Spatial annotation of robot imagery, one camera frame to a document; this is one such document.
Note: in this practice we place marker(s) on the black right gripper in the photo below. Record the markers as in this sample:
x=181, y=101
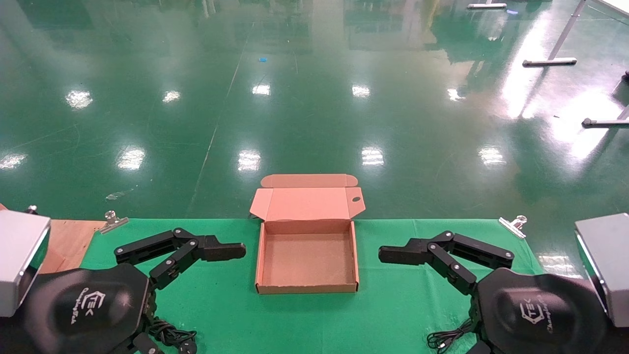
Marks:
x=535, y=314

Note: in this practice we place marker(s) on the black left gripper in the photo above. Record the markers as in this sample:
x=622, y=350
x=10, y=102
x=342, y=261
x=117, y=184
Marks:
x=83, y=309

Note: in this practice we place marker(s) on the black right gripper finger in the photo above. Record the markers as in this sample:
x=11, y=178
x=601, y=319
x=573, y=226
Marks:
x=403, y=254

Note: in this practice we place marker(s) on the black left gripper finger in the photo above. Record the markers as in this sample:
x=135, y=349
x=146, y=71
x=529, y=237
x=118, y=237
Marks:
x=216, y=250

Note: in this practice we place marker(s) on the open brown cardboard box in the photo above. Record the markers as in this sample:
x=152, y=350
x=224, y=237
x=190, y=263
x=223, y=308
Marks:
x=304, y=206

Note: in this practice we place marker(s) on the silver binder clip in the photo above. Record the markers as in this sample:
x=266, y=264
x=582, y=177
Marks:
x=113, y=225
x=511, y=227

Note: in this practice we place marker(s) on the green table cloth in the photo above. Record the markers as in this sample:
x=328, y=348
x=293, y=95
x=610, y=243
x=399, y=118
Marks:
x=304, y=319

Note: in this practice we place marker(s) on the dark table foot bar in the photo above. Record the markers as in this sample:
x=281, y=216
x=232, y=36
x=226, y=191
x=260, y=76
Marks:
x=604, y=123

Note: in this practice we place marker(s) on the white table leg with foot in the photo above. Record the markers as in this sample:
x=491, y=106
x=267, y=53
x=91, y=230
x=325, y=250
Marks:
x=550, y=62

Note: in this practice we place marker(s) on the white table foot bar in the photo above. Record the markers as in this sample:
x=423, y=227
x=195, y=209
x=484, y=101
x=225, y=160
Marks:
x=486, y=6

